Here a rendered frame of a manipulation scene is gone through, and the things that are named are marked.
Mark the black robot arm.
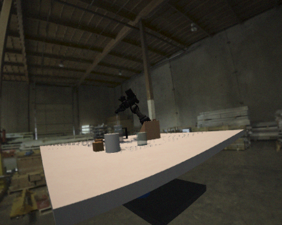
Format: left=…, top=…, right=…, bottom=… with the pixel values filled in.
left=118, top=88, right=151, bottom=125

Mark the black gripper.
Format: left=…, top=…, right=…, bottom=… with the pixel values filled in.
left=116, top=99, right=133, bottom=112

